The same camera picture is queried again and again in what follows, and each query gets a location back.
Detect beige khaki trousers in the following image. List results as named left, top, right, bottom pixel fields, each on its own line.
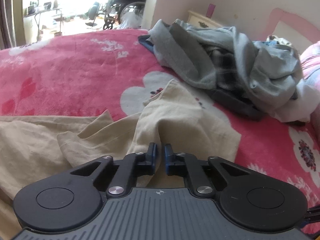
left=1, top=80, right=241, bottom=239

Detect folding table with items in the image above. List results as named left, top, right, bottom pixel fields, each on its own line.
left=23, top=2, right=64, bottom=43

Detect dark grey garment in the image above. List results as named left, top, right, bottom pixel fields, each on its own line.
left=206, top=89, right=265, bottom=121

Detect black white plaid shirt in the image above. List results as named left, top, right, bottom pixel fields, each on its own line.
left=206, top=46, right=242, bottom=93

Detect pink floral bed blanket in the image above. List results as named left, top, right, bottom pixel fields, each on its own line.
left=1, top=30, right=319, bottom=207

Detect grey hooded sweatshirt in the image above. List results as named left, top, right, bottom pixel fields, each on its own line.
left=138, top=20, right=302, bottom=119

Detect blue denim garment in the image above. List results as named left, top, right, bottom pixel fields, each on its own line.
left=138, top=35, right=154, bottom=54

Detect white garment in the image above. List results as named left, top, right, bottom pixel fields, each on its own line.
left=269, top=80, right=319, bottom=122

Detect cream wooden nightstand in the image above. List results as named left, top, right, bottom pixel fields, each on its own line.
left=187, top=10, right=224, bottom=29

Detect pink white headboard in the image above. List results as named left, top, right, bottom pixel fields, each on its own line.
left=257, top=8, right=319, bottom=54

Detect grey beige curtain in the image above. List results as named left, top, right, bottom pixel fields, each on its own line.
left=1, top=0, right=25, bottom=50

